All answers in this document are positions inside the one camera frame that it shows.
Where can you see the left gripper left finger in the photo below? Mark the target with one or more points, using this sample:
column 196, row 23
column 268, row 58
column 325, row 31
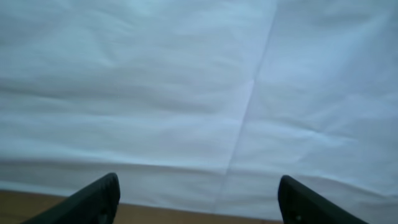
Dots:
column 93, row 202

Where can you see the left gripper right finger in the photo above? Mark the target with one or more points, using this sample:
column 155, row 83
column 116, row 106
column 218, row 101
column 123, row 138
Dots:
column 304, row 205

